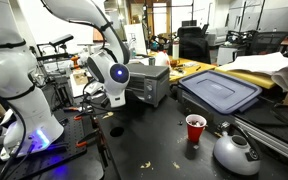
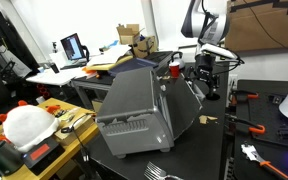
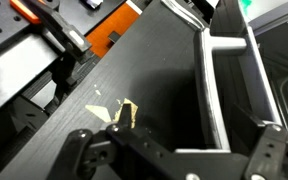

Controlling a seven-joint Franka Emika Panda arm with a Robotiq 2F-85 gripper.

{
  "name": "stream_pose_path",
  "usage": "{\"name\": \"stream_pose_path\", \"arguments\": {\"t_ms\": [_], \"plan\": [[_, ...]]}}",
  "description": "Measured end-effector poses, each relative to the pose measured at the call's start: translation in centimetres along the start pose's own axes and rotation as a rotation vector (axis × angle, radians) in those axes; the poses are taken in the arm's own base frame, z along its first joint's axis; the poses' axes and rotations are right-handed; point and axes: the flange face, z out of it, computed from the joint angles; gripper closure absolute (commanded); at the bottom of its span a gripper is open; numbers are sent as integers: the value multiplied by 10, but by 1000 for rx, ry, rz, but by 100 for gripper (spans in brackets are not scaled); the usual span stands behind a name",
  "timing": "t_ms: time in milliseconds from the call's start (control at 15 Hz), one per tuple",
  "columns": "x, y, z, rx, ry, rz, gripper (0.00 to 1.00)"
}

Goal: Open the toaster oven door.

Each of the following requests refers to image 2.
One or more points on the red stacked cups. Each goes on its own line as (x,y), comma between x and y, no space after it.
(42,90)

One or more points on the small yellow toy piece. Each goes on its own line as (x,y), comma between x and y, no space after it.
(204,119)

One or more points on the light wooden box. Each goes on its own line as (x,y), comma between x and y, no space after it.
(75,129)

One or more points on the grey kettle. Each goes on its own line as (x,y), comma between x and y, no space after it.
(179,60)

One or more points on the silver metal fork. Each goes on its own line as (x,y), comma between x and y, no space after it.
(154,170)

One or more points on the small white box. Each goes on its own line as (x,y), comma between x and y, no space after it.
(59,59)

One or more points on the orange plastic object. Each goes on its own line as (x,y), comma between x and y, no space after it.
(90,71)

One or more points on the black foam tray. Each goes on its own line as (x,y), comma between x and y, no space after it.
(159,56)

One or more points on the black hanging jackets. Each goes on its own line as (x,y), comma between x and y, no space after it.
(4,33)

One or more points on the open black laptop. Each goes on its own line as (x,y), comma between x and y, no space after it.
(72,48)

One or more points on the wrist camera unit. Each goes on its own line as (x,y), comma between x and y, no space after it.
(220,51)

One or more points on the small black bracket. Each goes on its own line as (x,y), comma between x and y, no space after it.
(277,99)

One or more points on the dark green cylinder container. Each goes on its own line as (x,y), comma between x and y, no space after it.
(0,158)

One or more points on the grey toaster oven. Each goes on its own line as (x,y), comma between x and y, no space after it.
(130,100)

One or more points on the large flat cardboard sheet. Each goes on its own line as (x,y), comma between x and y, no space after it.
(264,26)

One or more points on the white paper stack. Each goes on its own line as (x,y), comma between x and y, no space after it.
(110,55)

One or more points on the red plastic cup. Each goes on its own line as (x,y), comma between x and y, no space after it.
(174,70)

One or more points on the printed cardboard shipping box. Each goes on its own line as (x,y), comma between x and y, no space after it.
(144,47)

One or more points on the black perforated breadboard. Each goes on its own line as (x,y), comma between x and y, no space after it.
(274,148)

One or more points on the open cardboard box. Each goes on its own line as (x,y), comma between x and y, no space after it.
(129,35)

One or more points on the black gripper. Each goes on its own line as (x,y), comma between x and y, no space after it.
(204,65)

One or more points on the black digital scale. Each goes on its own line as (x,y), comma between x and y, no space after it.
(42,152)

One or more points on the yellow foam board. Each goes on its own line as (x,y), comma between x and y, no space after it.
(114,66)

